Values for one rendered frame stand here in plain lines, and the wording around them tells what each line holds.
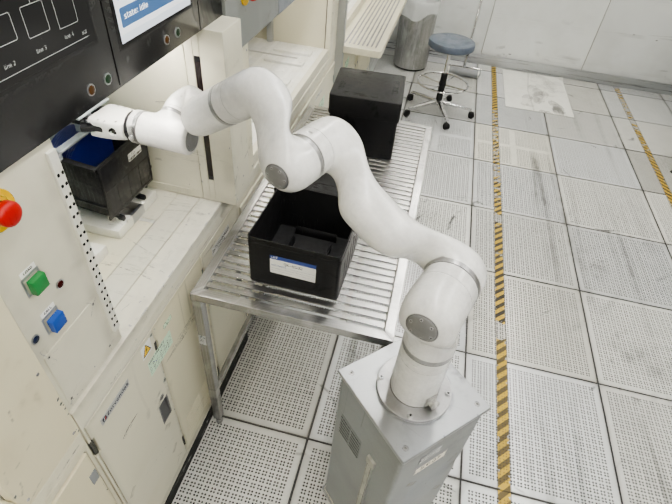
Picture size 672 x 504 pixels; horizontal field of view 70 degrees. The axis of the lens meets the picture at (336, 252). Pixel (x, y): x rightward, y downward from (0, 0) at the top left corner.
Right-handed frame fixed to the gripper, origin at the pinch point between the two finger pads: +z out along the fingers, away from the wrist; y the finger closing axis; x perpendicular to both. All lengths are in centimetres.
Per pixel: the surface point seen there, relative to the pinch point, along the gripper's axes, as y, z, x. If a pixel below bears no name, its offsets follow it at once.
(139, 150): 7.2, -9.4, -12.5
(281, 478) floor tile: -24, -64, -120
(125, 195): -2.0, -8.7, -22.1
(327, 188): 39, -57, -34
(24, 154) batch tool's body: -45, -31, 21
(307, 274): -1, -63, -35
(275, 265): -1, -54, -35
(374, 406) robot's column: -30, -91, -44
